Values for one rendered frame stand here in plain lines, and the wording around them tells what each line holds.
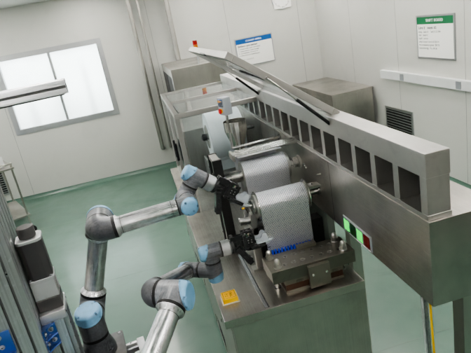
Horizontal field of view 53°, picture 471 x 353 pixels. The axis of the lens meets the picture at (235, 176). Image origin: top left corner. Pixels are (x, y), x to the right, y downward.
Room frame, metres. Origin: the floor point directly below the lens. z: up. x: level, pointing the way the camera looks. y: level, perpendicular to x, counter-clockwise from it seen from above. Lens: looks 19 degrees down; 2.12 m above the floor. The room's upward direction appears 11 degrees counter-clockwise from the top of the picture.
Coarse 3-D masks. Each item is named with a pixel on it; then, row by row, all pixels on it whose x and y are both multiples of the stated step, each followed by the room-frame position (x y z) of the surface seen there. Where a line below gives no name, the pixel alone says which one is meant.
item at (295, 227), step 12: (276, 216) 2.03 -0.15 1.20; (288, 216) 2.04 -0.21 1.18; (300, 216) 2.05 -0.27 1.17; (264, 228) 2.02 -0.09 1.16; (276, 228) 2.03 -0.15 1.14; (288, 228) 2.04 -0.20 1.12; (300, 228) 2.05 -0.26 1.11; (276, 240) 2.03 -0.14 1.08; (288, 240) 2.04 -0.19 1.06; (300, 240) 2.05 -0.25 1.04
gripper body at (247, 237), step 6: (240, 234) 2.00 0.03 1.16; (246, 234) 2.02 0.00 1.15; (252, 234) 1.98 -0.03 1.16; (234, 240) 1.98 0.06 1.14; (240, 240) 1.99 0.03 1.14; (246, 240) 1.97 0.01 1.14; (252, 240) 1.99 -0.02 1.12; (234, 246) 1.98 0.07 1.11; (240, 246) 1.99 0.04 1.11; (246, 246) 1.97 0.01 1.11; (252, 246) 1.98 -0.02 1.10; (234, 252) 1.97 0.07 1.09
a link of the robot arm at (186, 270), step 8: (184, 264) 2.00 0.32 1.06; (192, 264) 2.01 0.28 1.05; (168, 272) 1.86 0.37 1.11; (176, 272) 1.87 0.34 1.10; (184, 272) 1.91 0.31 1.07; (192, 272) 1.96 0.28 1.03; (152, 280) 1.68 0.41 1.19; (144, 288) 1.65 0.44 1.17; (152, 288) 1.63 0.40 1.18; (144, 296) 1.63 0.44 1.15; (152, 304) 1.61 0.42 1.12
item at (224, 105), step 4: (224, 96) 2.65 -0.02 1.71; (220, 100) 2.61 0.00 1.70; (224, 100) 2.59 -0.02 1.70; (228, 100) 2.61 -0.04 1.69; (220, 104) 2.62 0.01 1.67; (224, 104) 2.59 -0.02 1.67; (228, 104) 2.60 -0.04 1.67; (220, 108) 2.63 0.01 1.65; (224, 108) 2.59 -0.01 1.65; (228, 108) 2.60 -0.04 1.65; (220, 112) 2.60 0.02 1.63; (224, 112) 2.59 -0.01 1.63; (228, 112) 2.60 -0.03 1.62; (232, 112) 2.61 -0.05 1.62
